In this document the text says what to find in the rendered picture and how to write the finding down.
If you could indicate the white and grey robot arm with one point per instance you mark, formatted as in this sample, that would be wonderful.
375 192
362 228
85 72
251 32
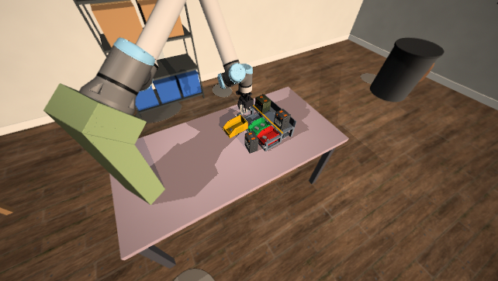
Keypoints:
126 70

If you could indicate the red open bin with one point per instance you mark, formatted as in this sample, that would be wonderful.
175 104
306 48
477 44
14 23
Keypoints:
269 132

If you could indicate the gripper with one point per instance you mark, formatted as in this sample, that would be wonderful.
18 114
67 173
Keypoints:
245 99

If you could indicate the yellow bin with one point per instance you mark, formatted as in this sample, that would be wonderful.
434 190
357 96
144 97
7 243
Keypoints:
238 124

